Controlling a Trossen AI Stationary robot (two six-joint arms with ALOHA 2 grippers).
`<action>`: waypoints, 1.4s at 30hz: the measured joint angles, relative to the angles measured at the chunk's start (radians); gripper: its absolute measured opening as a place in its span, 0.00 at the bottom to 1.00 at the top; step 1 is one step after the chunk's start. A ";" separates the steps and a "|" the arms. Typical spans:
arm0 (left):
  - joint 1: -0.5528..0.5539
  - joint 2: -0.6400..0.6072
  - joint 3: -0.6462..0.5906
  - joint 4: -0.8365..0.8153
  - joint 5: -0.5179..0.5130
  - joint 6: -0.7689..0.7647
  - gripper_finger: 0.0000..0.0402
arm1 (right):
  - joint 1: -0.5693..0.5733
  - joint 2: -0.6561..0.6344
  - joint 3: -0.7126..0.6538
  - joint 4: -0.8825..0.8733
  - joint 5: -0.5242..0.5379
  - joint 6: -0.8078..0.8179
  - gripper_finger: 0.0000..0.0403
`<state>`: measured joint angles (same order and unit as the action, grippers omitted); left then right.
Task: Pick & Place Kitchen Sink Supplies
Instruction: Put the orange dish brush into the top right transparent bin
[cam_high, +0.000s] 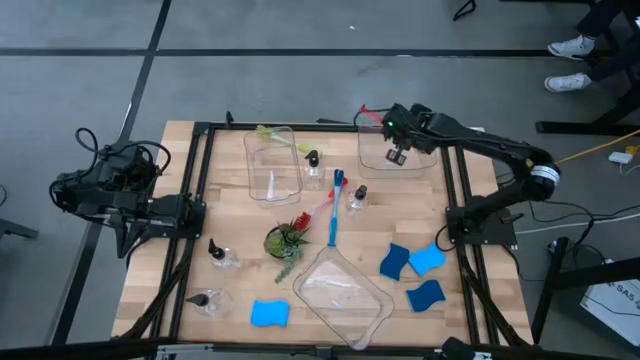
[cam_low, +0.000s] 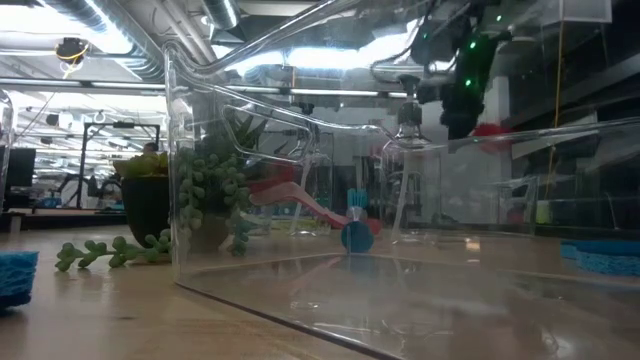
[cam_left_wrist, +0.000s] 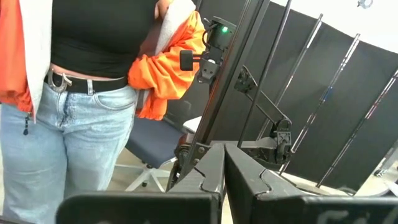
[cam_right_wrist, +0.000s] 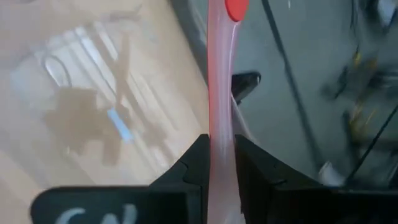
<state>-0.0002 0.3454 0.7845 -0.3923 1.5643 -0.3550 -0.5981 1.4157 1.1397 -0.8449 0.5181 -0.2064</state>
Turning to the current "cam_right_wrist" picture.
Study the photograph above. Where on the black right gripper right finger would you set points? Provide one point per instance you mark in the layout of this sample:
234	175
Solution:
280	202

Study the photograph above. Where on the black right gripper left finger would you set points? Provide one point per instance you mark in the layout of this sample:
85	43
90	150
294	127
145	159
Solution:
174	202

